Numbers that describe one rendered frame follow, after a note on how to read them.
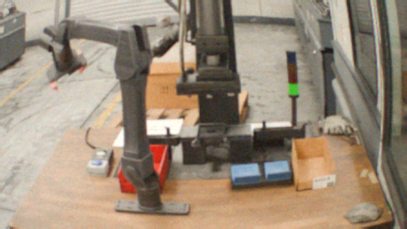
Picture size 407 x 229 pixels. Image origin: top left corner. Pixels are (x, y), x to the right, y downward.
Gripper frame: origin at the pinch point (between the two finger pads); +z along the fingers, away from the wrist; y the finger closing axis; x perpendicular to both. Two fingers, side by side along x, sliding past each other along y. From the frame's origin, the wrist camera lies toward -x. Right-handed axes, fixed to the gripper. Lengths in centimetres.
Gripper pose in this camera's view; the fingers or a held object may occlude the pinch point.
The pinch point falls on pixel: (67, 80)
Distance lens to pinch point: 179.0
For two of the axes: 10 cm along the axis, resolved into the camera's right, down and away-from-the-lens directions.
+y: -8.3, 4.8, -2.9
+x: 5.6, 7.4, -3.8
